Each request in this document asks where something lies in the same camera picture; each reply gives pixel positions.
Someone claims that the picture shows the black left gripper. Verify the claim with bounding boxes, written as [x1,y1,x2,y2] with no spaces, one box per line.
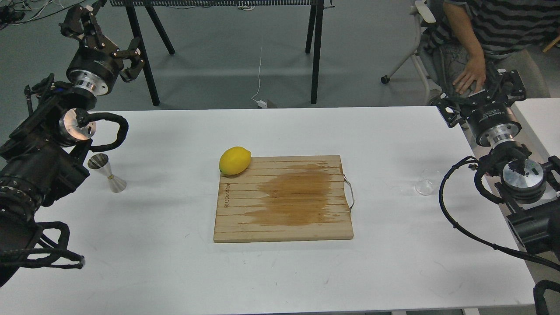
[59,4,145,96]

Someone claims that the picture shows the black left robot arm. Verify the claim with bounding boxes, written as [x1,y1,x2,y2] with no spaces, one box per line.
[0,0,145,285]

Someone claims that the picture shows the person in striped shirt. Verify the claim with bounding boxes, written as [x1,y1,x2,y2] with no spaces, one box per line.
[426,0,560,98]

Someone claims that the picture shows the white cable with plug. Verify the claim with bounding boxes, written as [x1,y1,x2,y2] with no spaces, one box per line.
[251,35,268,109]

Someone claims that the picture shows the steel double jigger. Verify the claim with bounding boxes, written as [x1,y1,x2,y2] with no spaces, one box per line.
[87,153,127,193]

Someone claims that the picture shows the black metal frame table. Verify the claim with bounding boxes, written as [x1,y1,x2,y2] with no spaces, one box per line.
[107,0,330,109]

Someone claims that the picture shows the person's hand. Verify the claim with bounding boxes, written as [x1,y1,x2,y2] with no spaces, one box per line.
[453,55,486,95]

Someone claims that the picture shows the clear glass measuring cup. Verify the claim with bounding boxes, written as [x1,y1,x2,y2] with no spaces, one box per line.
[414,168,443,196]

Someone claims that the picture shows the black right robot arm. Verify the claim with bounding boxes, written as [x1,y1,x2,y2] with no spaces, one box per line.
[432,64,560,270]

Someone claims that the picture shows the white office chair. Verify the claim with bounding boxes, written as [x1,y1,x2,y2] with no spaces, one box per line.
[380,0,444,105]

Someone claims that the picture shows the black cables on floor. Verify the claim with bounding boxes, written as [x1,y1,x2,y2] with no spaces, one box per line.
[0,0,88,27]

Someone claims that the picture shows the white side table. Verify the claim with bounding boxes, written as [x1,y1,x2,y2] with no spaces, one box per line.
[511,98,560,163]

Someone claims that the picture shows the wooden cutting board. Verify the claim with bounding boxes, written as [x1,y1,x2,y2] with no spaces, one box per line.
[213,155,354,243]

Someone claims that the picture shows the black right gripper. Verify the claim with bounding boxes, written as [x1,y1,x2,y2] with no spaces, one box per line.
[434,63,527,147]

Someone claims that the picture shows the yellow lemon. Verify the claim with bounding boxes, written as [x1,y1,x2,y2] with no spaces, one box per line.
[219,146,252,175]

